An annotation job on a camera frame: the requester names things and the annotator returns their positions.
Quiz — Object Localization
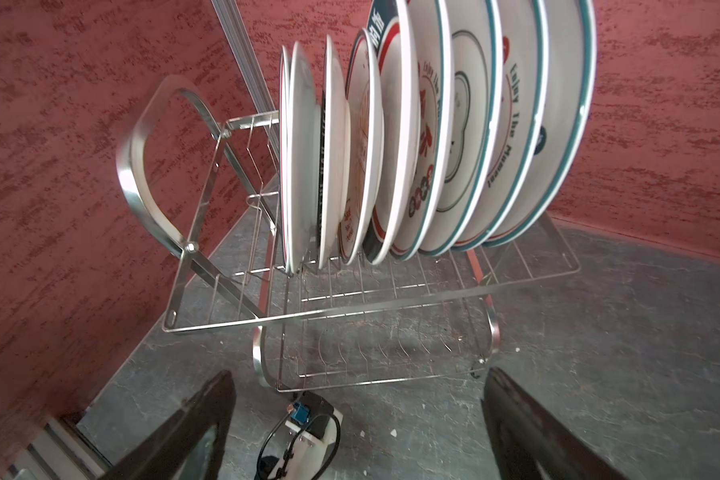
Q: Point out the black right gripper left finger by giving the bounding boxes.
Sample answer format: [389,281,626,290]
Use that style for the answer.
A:
[103,370,237,479]

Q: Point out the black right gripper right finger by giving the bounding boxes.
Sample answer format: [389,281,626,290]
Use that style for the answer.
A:
[481,367,624,479]

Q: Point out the stainless steel dish rack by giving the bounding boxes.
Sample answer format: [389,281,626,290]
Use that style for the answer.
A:
[117,75,581,394]

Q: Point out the orange patterned plate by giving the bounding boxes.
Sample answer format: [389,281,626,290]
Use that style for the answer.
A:
[281,42,321,275]

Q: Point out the white plate in rack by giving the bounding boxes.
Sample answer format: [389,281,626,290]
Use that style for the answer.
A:
[318,35,351,269]

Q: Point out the green rimmed plate outermost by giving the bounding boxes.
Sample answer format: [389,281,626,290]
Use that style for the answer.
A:
[485,0,597,247]

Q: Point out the green rimmed plate text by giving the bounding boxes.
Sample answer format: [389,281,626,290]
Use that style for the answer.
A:
[453,0,550,251]

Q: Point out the red green rimmed plate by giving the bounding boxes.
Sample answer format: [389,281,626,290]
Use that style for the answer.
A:
[364,1,419,265]

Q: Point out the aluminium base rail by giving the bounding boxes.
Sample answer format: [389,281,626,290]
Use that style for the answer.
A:
[2,418,113,480]

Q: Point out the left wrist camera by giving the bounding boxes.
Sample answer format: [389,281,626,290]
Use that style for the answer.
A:
[254,391,343,480]

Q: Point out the aluminium corner post left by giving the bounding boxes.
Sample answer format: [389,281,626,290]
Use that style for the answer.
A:
[212,0,281,169]

